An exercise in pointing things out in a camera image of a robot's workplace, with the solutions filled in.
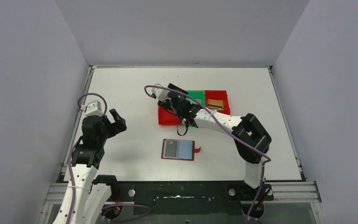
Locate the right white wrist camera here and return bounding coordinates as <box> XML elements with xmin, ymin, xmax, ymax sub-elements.
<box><xmin>151</xmin><ymin>84</ymin><xmax>170</xmax><ymax>102</ymax></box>

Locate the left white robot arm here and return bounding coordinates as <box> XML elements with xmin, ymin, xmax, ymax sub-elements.
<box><xmin>53</xmin><ymin>109</ymin><xmax>127</xmax><ymax>224</ymax></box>

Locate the left red bin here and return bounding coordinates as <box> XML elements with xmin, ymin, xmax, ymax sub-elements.
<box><xmin>158</xmin><ymin>106</ymin><xmax>181</xmax><ymax>126</ymax></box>

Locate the right red bin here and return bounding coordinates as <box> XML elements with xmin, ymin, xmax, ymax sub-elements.
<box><xmin>203</xmin><ymin>90</ymin><xmax>231</xmax><ymax>116</ymax></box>

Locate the gold credit card in bin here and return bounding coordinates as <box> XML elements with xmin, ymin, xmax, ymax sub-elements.
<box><xmin>207</xmin><ymin>105</ymin><xmax>224</xmax><ymax>111</ymax></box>

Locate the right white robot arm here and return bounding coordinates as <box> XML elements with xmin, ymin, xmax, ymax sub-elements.
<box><xmin>150</xmin><ymin>84</ymin><xmax>272</xmax><ymax>199</ymax></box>

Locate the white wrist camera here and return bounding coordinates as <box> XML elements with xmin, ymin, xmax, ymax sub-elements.
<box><xmin>79</xmin><ymin>100</ymin><xmax>103</xmax><ymax>117</ymax></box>
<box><xmin>151</xmin><ymin>84</ymin><xmax>170</xmax><ymax>102</ymax></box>

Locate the black VIP card in sleeve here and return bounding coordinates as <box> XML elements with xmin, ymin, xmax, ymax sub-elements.
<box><xmin>164</xmin><ymin>140</ymin><xmax>178</xmax><ymax>158</ymax></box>

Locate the gold VIP card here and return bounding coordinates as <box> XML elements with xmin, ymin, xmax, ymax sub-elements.
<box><xmin>207</xmin><ymin>99</ymin><xmax>224</xmax><ymax>106</ymax></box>

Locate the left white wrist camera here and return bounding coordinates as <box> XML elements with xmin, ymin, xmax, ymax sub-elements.
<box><xmin>79</xmin><ymin>100</ymin><xmax>103</xmax><ymax>117</ymax></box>

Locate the green middle bin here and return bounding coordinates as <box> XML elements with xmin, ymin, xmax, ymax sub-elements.
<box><xmin>186</xmin><ymin>90</ymin><xmax>206</xmax><ymax>115</ymax></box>

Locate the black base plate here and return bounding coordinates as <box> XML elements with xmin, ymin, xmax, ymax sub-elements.
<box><xmin>103</xmin><ymin>181</ymin><xmax>274</xmax><ymax>220</ymax></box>

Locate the red bin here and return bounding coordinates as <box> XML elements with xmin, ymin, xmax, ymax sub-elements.
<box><xmin>158</xmin><ymin>106</ymin><xmax>181</xmax><ymax>126</ymax></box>
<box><xmin>203</xmin><ymin>90</ymin><xmax>231</xmax><ymax>116</ymax></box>

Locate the red leather card holder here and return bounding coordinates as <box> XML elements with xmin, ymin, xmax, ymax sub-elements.
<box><xmin>161</xmin><ymin>139</ymin><xmax>201</xmax><ymax>161</ymax></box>

